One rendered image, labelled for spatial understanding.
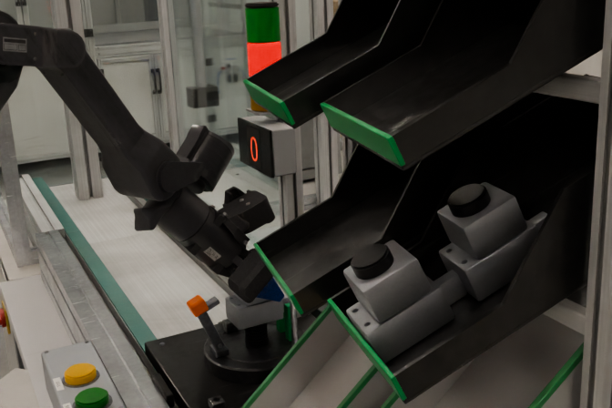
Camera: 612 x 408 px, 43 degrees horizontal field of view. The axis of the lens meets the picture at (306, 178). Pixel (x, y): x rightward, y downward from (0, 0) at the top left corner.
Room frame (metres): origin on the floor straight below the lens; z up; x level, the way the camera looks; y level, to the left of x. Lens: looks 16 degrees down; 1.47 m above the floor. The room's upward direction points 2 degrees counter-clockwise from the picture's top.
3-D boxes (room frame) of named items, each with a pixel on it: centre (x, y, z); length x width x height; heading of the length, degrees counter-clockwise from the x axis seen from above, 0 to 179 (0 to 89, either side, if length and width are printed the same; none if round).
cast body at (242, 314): (0.92, 0.07, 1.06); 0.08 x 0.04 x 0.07; 117
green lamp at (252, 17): (1.14, 0.05, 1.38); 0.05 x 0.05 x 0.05
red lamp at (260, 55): (1.14, 0.05, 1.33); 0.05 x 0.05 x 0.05
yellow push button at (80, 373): (0.90, 0.30, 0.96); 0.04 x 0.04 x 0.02
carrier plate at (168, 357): (0.92, 0.07, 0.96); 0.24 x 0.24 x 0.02; 26
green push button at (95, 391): (0.83, 0.27, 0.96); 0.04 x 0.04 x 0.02
